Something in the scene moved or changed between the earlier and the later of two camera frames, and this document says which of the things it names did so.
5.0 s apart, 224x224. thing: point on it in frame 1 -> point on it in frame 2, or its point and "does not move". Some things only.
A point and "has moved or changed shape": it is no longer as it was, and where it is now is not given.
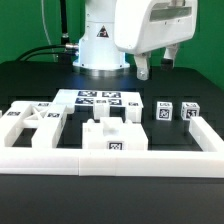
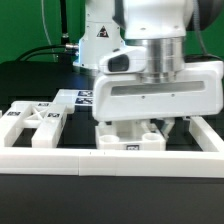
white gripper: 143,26 -> 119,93
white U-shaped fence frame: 122,162 does not move
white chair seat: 113,133 has moved or changed shape
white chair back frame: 45,117 does not move
